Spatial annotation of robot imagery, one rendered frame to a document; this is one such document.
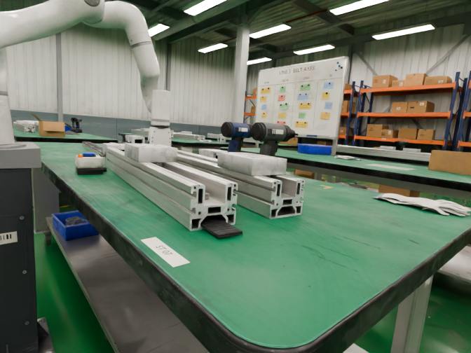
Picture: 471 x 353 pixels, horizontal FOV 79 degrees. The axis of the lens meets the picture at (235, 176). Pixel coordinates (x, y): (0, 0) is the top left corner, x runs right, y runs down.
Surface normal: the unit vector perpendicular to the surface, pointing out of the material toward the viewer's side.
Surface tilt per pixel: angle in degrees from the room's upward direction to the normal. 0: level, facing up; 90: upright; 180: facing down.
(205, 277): 0
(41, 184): 90
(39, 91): 90
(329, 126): 90
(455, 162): 89
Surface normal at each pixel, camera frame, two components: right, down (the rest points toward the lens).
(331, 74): -0.76, 0.05
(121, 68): 0.65, 0.16
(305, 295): 0.07, -0.99
